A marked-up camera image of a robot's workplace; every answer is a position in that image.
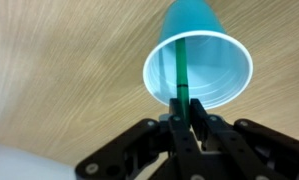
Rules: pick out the blue plastic cup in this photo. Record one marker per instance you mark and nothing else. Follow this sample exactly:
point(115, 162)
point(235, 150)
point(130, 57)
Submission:
point(219, 66)

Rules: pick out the green pen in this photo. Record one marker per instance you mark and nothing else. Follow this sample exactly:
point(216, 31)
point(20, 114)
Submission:
point(181, 66)

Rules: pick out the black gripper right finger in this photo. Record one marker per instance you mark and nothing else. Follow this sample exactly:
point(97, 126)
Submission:
point(249, 146)

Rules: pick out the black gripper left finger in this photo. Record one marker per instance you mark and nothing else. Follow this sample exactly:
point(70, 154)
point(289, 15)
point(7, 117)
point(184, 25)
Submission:
point(139, 150)

